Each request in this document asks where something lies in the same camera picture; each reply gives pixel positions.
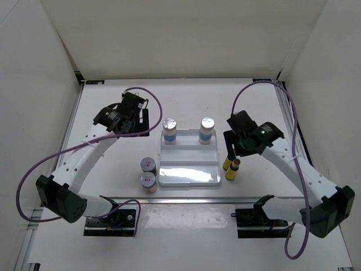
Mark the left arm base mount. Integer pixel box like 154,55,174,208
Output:
83,197,141,237

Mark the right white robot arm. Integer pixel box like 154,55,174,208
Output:
223,111,355,238

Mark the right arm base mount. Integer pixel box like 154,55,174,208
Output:
230,195,290,239

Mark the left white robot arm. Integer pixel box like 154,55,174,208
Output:
36,92,149,226

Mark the dark spice jar red label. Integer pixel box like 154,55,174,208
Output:
140,157,157,175

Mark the tan spice jar red label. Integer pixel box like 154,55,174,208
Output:
140,172,157,193

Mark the yellow label bottle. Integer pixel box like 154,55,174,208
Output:
225,158,241,180
222,155,235,171

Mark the white tiered organizer tray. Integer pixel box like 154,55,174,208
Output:
158,129,221,187

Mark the blue label bead jar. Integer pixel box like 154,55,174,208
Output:
162,117,177,145
199,117,215,145

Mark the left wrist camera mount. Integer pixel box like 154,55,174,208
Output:
134,91,149,109

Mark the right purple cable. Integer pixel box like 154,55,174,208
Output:
231,80,312,260

